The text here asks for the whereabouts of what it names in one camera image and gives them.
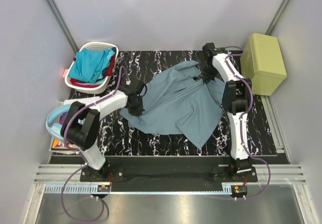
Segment grey-blue t shirt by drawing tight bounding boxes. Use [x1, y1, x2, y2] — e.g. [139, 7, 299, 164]
[121, 60, 225, 148]

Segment left controller board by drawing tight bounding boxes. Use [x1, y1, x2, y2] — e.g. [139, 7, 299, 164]
[97, 184, 111, 192]

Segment controller board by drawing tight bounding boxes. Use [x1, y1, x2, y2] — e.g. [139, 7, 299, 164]
[97, 184, 111, 192]
[234, 185, 248, 193]

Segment purple orange book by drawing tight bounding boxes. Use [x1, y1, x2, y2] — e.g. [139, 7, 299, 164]
[49, 113, 77, 155]

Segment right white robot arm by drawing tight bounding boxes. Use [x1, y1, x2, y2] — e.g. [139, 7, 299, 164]
[201, 43, 253, 182]

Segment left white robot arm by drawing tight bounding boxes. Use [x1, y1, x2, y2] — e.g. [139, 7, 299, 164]
[60, 81, 147, 182]

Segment teal t shirt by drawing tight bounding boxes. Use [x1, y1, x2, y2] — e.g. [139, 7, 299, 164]
[68, 48, 115, 84]

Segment light blue headphones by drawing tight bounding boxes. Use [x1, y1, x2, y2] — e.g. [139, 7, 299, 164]
[45, 104, 71, 141]

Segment right controller board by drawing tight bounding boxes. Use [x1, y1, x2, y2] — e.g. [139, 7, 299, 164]
[234, 185, 248, 193]

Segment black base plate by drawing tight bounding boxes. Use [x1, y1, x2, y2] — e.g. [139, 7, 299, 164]
[80, 156, 258, 192]

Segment pink cube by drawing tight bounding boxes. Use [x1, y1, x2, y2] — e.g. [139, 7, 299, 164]
[62, 69, 68, 78]

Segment white laundry basket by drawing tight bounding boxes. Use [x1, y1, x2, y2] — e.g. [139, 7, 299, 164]
[64, 42, 119, 94]

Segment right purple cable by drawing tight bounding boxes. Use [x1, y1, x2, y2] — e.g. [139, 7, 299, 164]
[223, 45, 271, 200]

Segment slotted cable duct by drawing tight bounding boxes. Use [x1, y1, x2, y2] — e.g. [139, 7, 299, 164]
[44, 184, 99, 194]

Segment white paper stack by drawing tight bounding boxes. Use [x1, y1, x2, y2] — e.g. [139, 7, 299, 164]
[58, 97, 99, 151]

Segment purple cable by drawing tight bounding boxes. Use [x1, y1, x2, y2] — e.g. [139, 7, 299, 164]
[223, 45, 271, 200]
[61, 66, 131, 221]

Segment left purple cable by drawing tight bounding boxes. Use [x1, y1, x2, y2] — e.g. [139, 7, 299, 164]
[61, 66, 131, 221]

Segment green box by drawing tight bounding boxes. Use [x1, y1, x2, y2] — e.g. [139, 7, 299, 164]
[240, 33, 287, 96]

